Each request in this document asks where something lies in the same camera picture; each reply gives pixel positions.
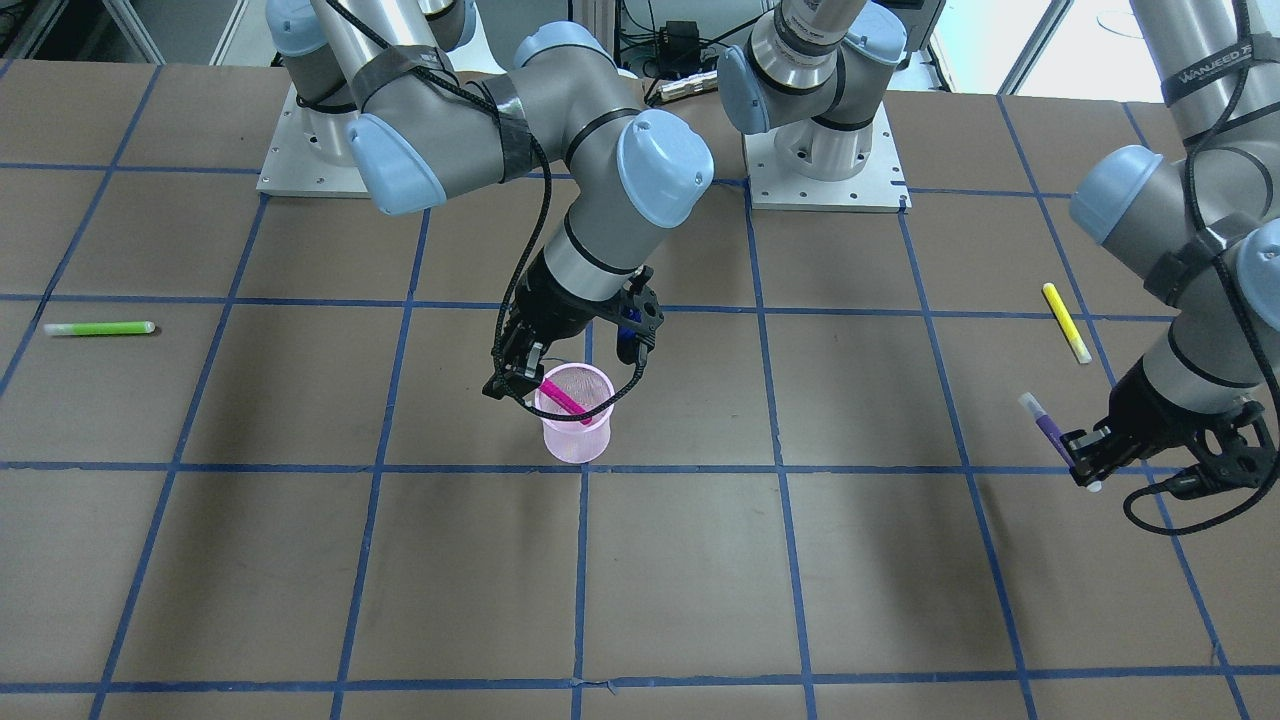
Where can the yellow pen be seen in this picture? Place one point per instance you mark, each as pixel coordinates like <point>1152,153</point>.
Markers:
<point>1066,322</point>

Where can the green pen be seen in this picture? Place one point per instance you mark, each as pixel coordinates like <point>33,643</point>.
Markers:
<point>98,329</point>

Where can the pink mesh cup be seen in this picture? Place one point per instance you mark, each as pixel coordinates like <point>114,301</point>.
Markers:
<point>577,441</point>

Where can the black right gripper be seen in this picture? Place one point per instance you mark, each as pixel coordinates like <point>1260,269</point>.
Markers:
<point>556,305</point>

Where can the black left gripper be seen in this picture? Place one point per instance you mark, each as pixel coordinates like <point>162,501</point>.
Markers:
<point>1152,402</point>

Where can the pink pen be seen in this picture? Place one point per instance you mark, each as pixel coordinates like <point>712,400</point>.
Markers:
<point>568,407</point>

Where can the purple pen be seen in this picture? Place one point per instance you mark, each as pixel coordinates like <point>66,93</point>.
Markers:
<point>1046,425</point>

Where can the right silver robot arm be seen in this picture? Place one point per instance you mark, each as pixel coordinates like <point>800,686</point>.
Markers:
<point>376,94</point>

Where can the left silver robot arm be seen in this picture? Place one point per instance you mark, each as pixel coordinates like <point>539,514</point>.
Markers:
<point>1201,232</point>

